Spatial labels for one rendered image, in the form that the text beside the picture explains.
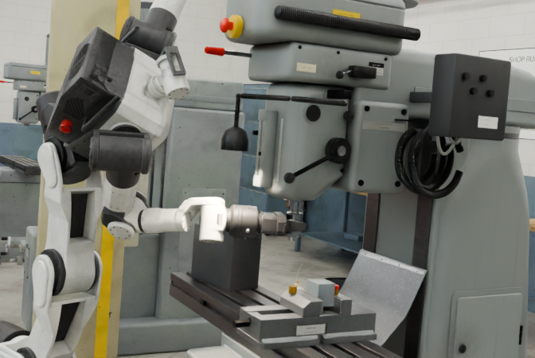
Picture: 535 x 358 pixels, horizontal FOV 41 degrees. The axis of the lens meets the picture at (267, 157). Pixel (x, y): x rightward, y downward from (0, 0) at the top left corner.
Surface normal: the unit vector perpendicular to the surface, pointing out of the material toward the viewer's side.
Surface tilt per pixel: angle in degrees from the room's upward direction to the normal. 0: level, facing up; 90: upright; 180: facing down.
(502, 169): 91
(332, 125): 90
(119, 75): 58
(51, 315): 99
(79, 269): 81
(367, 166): 90
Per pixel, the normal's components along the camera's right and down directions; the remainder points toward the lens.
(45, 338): -0.66, -0.01
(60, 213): -0.69, 0.39
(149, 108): 0.67, -0.45
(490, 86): 0.49, 0.08
